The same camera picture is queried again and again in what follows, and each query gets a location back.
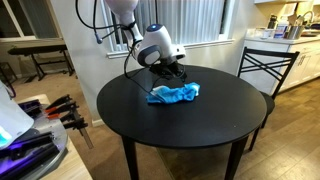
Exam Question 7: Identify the shiny metal can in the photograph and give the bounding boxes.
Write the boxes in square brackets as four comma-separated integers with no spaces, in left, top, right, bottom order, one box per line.
[286,24,303,41]

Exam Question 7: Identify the black keyboard stand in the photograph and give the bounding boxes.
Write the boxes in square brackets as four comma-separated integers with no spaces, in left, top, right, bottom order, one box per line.
[7,44,76,82]

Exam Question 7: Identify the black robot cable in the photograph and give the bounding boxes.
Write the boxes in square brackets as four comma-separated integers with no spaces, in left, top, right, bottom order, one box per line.
[74,0,162,92]

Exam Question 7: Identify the white box on counter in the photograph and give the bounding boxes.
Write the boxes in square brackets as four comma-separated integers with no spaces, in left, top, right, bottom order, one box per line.
[254,27,276,40]

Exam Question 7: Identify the black drinking bottle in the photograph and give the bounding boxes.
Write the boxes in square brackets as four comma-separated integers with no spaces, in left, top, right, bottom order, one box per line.
[267,13,279,30]

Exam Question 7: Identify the blue striped towel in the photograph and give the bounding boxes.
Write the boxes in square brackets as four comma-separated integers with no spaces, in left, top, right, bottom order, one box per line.
[145,82,202,105]

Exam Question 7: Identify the white kitchen counter cabinet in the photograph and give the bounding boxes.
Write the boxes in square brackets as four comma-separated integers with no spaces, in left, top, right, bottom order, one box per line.
[244,33,320,94]

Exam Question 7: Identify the round black wooden table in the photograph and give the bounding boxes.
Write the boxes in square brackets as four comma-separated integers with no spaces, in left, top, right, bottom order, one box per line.
[96,64,268,180]

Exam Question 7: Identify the black aluminium rail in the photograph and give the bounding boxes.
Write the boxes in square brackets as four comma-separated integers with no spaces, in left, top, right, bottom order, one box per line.
[0,131,62,176]

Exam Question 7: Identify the white window blinds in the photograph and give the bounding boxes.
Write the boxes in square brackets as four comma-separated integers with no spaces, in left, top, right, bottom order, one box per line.
[100,0,235,58]

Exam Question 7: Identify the kitchen faucet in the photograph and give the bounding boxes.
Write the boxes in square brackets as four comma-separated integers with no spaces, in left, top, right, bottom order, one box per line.
[300,10,316,27]

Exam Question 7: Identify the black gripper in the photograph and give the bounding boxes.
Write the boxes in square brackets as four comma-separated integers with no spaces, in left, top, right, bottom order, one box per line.
[148,59,187,82]

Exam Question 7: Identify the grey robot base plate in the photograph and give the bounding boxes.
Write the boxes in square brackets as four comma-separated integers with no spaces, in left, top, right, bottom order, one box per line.
[0,104,70,180]

